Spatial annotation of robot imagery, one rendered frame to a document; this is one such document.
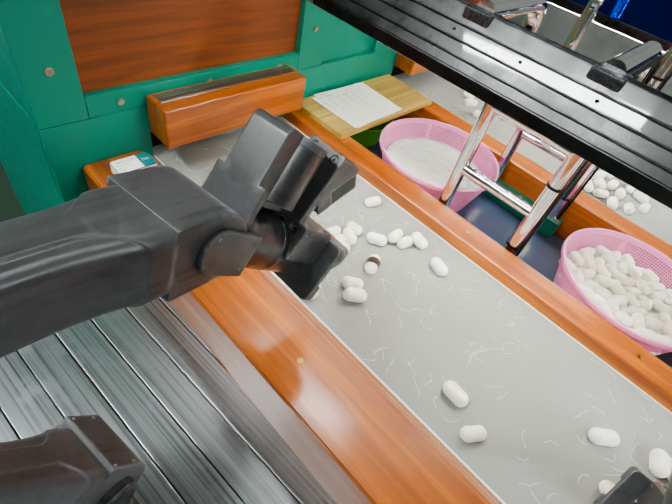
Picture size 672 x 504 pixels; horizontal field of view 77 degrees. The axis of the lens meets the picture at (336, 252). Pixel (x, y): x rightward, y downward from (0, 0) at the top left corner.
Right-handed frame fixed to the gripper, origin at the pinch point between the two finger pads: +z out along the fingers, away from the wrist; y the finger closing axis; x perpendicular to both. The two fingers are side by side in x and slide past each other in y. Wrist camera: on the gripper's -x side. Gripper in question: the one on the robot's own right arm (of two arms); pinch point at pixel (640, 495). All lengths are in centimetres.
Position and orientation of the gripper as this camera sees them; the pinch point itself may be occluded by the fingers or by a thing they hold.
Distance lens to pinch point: 67.5
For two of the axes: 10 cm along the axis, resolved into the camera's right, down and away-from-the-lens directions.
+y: -6.9, -6.1, 3.9
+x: -6.0, 7.9, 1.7
